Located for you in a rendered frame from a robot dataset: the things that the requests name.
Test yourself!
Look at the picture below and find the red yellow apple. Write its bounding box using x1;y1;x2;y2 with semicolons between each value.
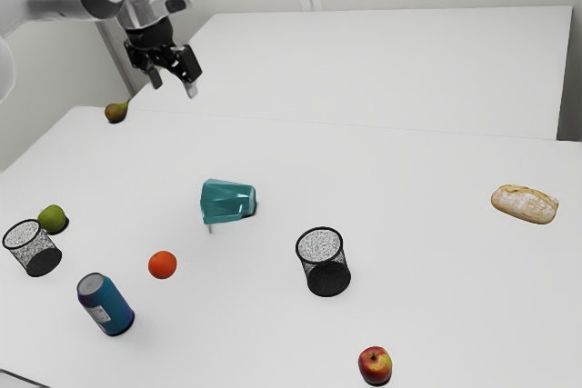
357;345;394;383

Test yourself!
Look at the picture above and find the blue drink can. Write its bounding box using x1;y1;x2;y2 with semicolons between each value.
75;272;135;337

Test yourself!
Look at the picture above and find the green brown pear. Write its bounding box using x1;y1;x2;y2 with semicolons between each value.
104;98;131;124

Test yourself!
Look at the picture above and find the black mesh pen holder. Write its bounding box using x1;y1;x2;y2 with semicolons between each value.
2;218;64;278
295;225;353;298

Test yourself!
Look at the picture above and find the crusty bread loaf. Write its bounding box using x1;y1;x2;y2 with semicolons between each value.
489;184;560;225

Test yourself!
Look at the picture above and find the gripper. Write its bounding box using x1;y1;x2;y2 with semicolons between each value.
124;16;203;100

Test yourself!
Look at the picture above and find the teal faceted mug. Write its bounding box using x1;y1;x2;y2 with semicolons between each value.
199;178;257;225

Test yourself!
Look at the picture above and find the green apple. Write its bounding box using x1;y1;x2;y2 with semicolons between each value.
36;204;68;234

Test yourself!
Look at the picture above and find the orange fruit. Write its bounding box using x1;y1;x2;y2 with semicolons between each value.
147;250;178;280

